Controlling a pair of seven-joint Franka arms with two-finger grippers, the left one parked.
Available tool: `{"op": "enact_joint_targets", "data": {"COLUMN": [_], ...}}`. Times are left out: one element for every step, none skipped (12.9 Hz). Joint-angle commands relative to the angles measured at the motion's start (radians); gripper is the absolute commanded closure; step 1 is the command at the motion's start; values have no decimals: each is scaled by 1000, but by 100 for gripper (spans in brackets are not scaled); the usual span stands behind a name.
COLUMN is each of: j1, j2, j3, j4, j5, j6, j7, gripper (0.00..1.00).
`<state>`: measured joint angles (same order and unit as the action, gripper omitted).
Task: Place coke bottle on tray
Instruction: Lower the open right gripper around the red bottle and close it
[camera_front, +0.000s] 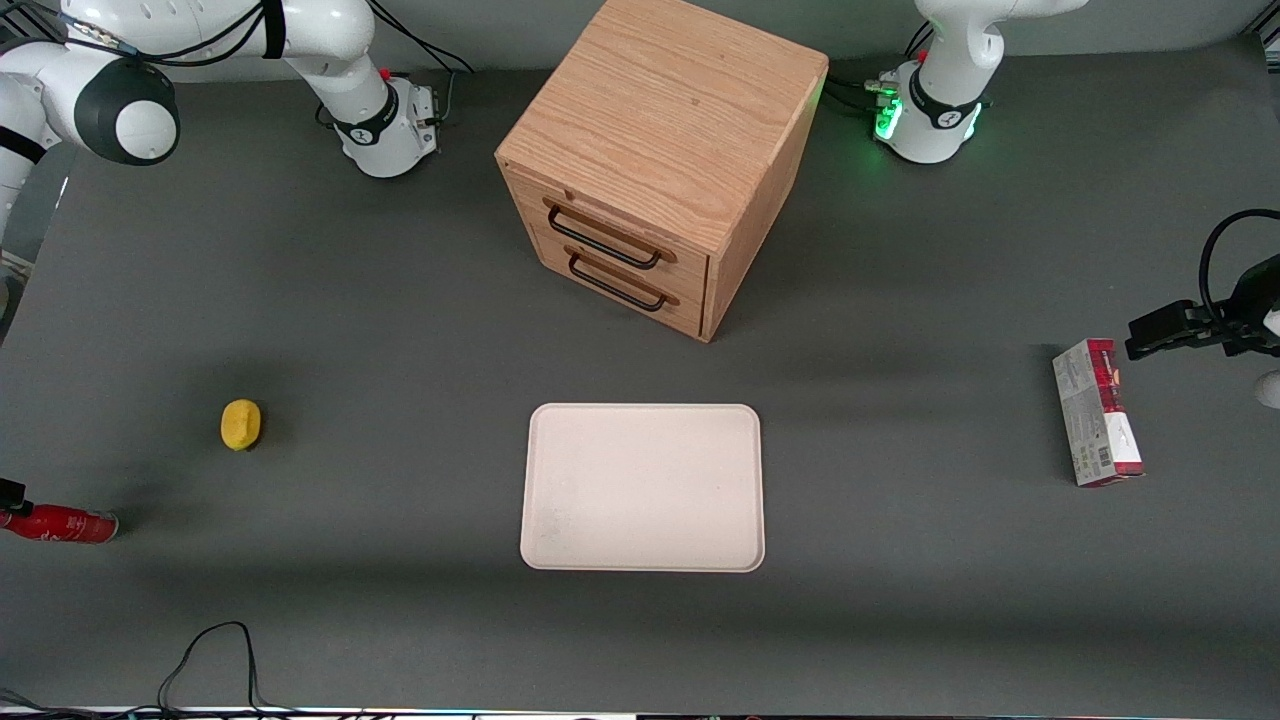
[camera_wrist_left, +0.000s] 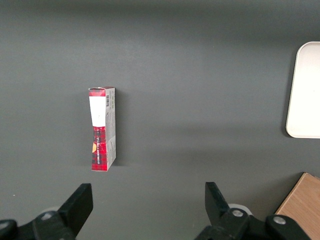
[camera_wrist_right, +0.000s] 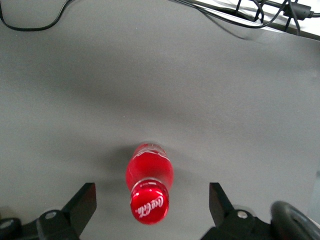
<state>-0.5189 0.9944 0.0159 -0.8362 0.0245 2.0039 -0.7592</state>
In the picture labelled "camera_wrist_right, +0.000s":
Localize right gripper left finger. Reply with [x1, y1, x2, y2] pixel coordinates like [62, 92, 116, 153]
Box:
[36, 182, 98, 240]

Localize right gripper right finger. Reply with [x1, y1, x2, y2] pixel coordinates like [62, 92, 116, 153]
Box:
[199, 182, 273, 240]

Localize red coke bottle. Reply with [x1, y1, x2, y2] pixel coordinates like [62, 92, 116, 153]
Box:
[124, 141, 175, 226]

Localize thin black looped cable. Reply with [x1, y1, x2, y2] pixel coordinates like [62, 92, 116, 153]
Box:
[0, 0, 75, 32]

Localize thin black curved cable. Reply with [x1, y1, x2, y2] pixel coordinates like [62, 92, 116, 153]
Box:
[172, 0, 301, 40]

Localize black cable with ferrite bead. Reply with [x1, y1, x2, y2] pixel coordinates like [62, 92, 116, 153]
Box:
[262, 0, 320, 19]

